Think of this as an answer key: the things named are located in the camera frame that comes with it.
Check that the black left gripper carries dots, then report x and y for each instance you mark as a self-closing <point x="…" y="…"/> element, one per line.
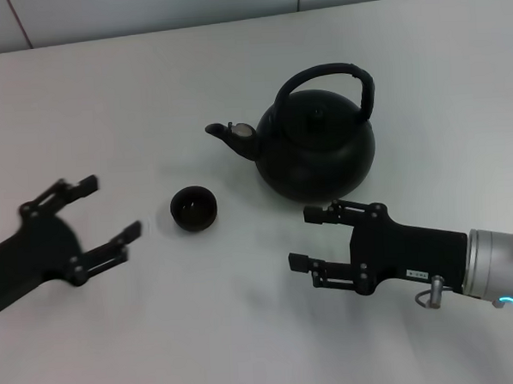
<point x="36" y="255"/>

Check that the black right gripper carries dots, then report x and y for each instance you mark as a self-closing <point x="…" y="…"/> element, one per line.
<point x="414" y="252"/>

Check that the small dark teacup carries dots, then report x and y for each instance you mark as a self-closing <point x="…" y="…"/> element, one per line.
<point x="193" y="219"/>

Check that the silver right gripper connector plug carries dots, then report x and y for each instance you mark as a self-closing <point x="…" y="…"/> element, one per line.
<point x="437" y="292"/>

